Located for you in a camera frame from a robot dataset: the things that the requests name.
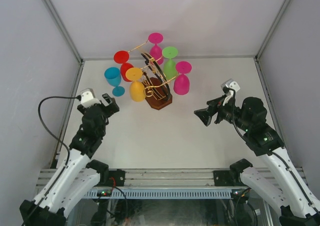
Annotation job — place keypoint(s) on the orange plastic wine glass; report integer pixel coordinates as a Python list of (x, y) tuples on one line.
[(136, 89)]

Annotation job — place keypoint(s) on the grey slotted cable duct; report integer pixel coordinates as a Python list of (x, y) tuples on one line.
[(186, 193)]

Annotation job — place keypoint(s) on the aluminium front rail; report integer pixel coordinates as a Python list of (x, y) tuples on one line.
[(167, 178)]

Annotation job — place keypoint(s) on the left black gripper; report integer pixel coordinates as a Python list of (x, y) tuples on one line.
[(110, 109)]

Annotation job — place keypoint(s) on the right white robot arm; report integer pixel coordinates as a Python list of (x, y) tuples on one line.
[(292, 200)]

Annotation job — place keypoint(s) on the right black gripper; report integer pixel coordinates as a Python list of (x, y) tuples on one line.
[(206, 114)]

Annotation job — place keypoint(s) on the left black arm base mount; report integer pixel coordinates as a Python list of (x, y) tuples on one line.
[(112, 178)]

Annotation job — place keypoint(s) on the blue plastic wine glass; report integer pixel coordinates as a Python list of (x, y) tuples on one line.
[(114, 78)]

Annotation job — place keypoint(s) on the gold wire wine glass rack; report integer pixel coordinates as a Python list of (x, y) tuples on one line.
[(156, 86)]

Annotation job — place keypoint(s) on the red plastic wine glass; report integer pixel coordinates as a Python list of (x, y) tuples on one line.
[(122, 58)]

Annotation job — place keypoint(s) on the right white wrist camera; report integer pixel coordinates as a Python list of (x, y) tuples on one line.
[(230, 87)]

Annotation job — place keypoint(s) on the green plastic wine glass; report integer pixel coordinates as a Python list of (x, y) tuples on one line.
[(169, 68)]

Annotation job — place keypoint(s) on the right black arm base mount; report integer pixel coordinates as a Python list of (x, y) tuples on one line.
[(226, 178)]

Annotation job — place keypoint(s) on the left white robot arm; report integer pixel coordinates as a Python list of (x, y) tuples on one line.
[(79, 172)]

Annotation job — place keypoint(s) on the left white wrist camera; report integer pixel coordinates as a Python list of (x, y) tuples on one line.
[(88, 98)]

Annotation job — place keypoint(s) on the pink wine glass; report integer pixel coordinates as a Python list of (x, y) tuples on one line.
[(156, 51), (182, 83)]

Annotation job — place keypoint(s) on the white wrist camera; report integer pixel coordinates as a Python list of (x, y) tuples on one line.
[(230, 87), (88, 98)]

